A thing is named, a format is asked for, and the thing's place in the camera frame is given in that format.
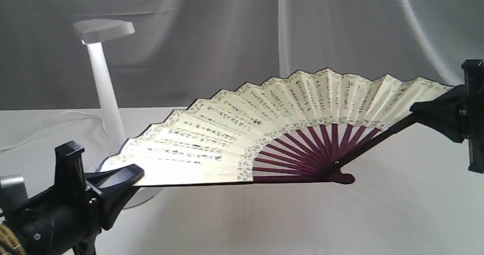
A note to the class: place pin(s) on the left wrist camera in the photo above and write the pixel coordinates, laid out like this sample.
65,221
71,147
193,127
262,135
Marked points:
12,193

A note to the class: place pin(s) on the folding paper fan dark ribs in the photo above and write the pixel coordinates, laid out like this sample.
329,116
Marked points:
286,130

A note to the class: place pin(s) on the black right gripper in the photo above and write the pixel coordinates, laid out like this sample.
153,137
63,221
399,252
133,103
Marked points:
442,113

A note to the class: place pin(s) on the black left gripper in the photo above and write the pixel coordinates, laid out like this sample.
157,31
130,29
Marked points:
61,218

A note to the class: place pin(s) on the white desk lamp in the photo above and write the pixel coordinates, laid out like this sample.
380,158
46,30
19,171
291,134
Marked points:
93,32

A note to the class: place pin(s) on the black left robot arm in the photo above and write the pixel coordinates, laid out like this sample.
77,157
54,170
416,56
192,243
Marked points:
7,240

